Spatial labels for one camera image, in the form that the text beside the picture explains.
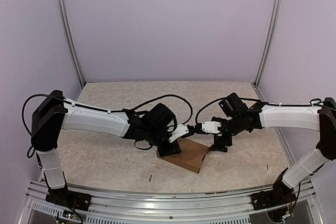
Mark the aluminium frame post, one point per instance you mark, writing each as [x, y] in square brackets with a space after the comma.
[268, 42]
[70, 42]

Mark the right aluminium frame post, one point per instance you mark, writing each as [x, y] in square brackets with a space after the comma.
[268, 42]

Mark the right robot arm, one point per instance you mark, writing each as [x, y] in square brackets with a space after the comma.
[318, 115]

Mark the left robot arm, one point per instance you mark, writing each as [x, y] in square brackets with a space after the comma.
[57, 113]

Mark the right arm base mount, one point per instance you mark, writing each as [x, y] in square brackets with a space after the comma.
[272, 198]

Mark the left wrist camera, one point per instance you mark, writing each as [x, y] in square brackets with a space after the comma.
[182, 131]

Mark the brown cardboard box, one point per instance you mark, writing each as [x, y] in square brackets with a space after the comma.
[191, 156]

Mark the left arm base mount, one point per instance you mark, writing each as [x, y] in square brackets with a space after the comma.
[70, 199]

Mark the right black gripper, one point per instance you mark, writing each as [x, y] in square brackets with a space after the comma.
[217, 146]

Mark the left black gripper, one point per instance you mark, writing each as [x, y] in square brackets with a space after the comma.
[170, 150]

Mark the front aluminium rail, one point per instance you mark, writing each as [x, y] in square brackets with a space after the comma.
[112, 206]

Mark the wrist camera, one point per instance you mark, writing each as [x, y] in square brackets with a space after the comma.
[182, 131]
[208, 127]

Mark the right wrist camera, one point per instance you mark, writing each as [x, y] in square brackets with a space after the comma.
[208, 127]

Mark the left aluminium frame post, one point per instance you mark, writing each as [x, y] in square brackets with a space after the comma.
[70, 42]

